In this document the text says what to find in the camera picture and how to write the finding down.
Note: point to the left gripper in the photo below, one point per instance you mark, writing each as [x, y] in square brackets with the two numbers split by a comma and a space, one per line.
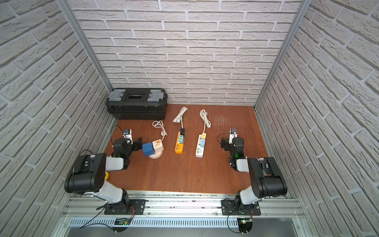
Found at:
[136, 144]

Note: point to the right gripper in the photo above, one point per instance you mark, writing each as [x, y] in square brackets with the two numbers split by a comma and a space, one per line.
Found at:
[226, 142]

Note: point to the white power strip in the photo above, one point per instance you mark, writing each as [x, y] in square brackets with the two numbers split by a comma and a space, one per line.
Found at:
[199, 151]

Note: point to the orange power strip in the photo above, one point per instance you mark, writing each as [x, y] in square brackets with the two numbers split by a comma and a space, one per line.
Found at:
[178, 146]

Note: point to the light blue charger plug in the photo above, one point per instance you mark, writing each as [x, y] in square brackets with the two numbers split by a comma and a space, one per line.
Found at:
[202, 143]

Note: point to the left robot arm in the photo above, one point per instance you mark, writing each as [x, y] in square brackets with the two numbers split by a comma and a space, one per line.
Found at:
[88, 174]

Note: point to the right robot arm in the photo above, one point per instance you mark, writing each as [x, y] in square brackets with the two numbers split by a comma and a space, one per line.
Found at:
[266, 179]

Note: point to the round white socket base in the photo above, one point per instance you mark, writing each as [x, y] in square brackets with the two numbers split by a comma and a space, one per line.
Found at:
[156, 155]

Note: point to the beige plug adapter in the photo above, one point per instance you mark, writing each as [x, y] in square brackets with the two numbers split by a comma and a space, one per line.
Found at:
[158, 146]

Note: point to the blue cube adapter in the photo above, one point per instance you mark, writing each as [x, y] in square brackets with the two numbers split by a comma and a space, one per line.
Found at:
[148, 149]

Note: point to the yellow tape measure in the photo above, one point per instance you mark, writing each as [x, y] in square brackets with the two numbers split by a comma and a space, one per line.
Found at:
[107, 175]

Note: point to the black plastic toolbox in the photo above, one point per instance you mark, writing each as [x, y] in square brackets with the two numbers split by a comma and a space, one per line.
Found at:
[137, 103]

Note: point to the teal USB charger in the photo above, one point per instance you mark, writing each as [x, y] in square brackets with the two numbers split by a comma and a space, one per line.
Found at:
[181, 139]

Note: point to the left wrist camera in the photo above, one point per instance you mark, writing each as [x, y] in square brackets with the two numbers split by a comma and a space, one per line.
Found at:
[127, 134]

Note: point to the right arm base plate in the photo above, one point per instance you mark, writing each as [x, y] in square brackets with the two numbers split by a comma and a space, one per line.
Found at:
[232, 207]

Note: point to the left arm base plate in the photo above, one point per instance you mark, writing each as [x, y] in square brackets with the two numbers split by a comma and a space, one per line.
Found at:
[134, 206]

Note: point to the aluminium mounting rail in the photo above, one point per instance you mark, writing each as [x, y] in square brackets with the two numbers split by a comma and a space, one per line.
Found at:
[174, 209]

